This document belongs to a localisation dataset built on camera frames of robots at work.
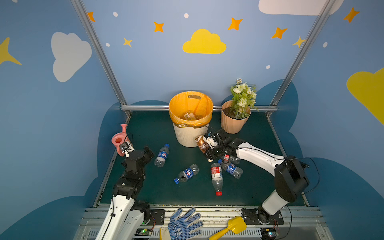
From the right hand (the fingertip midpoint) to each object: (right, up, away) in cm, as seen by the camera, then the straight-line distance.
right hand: (207, 152), depth 88 cm
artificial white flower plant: (+22, +32, +1) cm, 39 cm away
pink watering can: (-54, +8, +3) cm, 55 cm away
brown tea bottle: (-3, +5, -3) cm, 6 cm away
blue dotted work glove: (-16, -34, -16) cm, 41 cm away
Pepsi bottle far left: (-29, -6, +4) cm, 30 cm away
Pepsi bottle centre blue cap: (-9, -10, -2) cm, 13 cm away
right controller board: (+28, -37, -16) cm, 49 cm away
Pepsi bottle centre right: (+14, -10, -2) cm, 17 cm away
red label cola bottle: (+5, -14, -5) cm, 15 cm away
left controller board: (-33, -36, -17) cm, 51 cm away
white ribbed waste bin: (-13, +10, +3) cm, 16 cm away
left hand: (-34, +4, -12) cm, 37 cm away
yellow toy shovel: (+13, -33, -16) cm, 38 cm away
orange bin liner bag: (-7, +32, +11) cm, 34 cm away
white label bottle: (-10, +22, +11) cm, 27 cm away
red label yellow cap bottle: (+12, -5, +4) cm, 14 cm away
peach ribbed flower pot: (+18, +21, +11) cm, 30 cm away
